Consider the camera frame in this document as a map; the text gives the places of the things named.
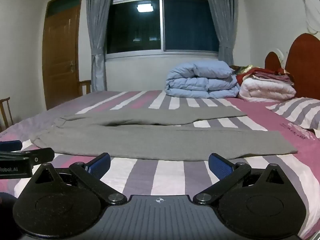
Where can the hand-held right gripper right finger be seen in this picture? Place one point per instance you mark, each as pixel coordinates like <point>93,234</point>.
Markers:
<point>220,166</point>

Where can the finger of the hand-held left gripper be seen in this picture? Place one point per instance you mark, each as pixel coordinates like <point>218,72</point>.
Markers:
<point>40,155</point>
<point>10,145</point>

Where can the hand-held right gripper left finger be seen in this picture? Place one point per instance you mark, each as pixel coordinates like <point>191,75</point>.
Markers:
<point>99,165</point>

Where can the grey pants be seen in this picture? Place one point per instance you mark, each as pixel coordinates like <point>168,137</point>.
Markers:
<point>160,140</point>

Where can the wooden chair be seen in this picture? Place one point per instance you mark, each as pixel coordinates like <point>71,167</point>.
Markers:
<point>85,86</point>
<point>5,110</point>

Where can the striped pink bed sheet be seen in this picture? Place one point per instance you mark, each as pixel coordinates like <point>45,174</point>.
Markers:
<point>262,120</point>

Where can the folded white quilt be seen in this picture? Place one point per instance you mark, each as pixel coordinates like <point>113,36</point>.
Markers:
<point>265,90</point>

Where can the folded light blue duvet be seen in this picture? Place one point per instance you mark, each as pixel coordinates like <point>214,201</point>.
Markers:
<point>200,80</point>

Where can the striped pillow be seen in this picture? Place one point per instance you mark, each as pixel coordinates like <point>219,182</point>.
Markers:
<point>297,112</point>

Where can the folded red blankets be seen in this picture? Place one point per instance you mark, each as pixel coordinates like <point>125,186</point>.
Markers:
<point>260,73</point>

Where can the brown wooden door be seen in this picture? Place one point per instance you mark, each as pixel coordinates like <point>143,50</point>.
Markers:
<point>61,55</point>

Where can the red-brown wooden headboard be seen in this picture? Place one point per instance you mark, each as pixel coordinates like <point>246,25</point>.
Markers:
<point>303,60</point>

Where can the sliding glass window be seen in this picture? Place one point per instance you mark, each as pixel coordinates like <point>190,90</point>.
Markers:
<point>185,22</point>

